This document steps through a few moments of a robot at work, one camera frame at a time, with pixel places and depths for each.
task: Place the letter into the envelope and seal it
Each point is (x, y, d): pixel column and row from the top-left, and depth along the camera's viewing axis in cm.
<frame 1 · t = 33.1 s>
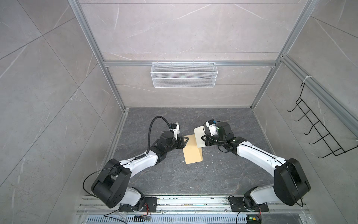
left hand: (187, 136, 84), fingers open
right hand: (201, 136, 86), fingers closed
yellow kraft envelope: (192, 153, 95), on the table

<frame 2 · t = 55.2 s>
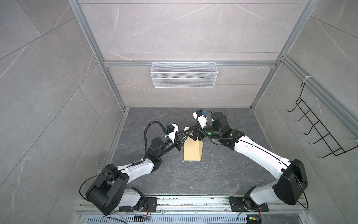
left hand: (187, 130, 75), fingers closed
right hand: (187, 129, 74), fingers open
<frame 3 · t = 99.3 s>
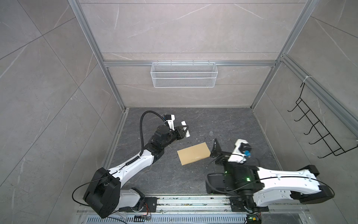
left hand: (188, 124, 76), fingers open
right hand: (221, 143, 60), fingers open
yellow kraft envelope: (193, 153, 99), on the table

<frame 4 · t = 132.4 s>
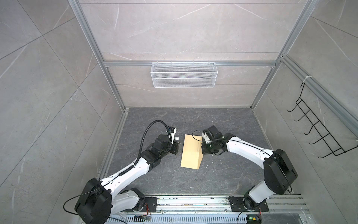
left hand: (178, 138, 81), fingers open
right hand: (201, 149, 88), fingers closed
yellow kraft envelope: (192, 153, 92), point 3 cm above the table

